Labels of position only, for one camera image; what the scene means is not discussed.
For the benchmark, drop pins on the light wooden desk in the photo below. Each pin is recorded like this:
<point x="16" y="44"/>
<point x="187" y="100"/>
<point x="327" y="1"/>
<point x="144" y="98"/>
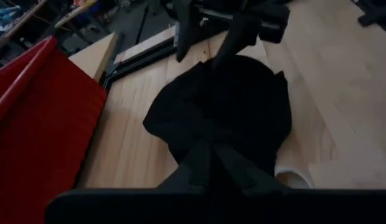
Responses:
<point x="93" y="57"/>

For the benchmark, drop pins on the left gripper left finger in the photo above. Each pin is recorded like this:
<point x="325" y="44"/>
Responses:
<point x="196" y="171"/>

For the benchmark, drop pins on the cream canvas tote bag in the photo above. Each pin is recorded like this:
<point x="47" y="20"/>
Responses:
<point x="294" y="177"/>

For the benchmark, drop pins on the black garment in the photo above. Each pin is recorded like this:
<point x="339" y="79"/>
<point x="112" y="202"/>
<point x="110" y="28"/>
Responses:
<point x="236" y="109"/>

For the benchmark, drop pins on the black aluminium table frame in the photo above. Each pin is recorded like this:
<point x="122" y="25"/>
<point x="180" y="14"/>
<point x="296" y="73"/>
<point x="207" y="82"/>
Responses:
<point x="140" y="57"/>

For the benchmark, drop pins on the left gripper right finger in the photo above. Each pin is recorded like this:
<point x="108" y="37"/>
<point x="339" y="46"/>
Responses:
<point x="239" y="174"/>

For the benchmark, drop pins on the red plastic laundry bin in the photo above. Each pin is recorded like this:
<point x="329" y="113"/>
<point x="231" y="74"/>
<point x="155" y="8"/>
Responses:
<point x="40" y="130"/>

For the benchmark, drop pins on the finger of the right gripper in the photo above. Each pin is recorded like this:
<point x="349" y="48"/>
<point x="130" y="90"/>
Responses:
<point x="239" y="34"/>
<point x="184" y="31"/>

